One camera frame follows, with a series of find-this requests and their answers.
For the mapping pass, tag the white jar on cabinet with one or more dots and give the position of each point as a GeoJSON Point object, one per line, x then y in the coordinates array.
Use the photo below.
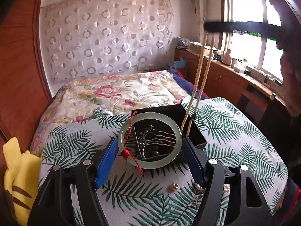
{"type": "Point", "coordinates": [226, 57]}

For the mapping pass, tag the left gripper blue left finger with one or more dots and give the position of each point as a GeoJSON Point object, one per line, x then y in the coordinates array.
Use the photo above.
{"type": "Point", "coordinates": [103, 161]}

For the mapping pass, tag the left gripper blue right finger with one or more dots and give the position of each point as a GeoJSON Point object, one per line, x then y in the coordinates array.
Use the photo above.
{"type": "Point", "coordinates": [195, 159]}

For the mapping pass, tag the window with white frame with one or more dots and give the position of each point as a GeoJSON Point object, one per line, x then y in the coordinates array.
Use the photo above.
{"type": "Point", "coordinates": [253, 48]}

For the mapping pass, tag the palm leaf bed sheet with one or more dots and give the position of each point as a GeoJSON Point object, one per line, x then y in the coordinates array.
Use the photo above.
{"type": "Point", "coordinates": [167, 195]}

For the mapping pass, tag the cardboard box on cabinet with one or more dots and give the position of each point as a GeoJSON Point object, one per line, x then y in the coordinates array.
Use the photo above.
{"type": "Point", "coordinates": [195, 48]}

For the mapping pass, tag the wooden side cabinet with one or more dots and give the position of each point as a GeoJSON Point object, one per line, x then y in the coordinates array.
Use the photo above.
{"type": "Point", "coordinates": [244, 92]}

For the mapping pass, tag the silver crystal hairpin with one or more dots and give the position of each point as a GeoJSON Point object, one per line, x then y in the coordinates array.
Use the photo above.
{"type": "Point", "coordinates": [152, 136]}

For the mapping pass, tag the black square jewelry box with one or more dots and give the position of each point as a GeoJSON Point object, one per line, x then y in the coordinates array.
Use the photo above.
{"type": "Point", "coordinates": [177, 113]}

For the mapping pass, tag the dark blue blanket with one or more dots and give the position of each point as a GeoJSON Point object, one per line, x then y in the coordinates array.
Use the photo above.
{"type": "Point", "coordinates": [184, 84]}

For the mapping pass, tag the wooden wardrobe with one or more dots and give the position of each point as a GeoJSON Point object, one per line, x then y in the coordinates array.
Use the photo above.
{"type": "Point", "coordinates": [24, 93]}

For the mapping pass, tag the yellow plush toy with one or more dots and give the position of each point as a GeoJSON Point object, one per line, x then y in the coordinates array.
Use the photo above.
{"type": "Point", "coordinates": [21, 180]}

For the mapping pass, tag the sheer circle pattern curtain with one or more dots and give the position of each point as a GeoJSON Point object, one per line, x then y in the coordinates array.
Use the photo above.
{"type": "Point", "coordinates": [88, 38]}

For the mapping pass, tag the person's right hand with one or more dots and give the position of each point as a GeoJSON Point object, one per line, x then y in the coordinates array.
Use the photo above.
{"type": "Point", "coordinates": [290, 85]}

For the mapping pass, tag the floral quilt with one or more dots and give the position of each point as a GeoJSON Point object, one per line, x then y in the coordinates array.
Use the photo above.
{"type": "Point", "coordinates": [116, 94]}

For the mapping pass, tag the beige side curtain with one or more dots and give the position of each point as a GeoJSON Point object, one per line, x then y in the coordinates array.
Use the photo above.
{"type": "Point", "coordinates": [201, 14]}

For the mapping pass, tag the red cord jade bangle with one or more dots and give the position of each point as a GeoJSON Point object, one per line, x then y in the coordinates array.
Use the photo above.
{"type": "Point", "coordinates": [149, 156]}

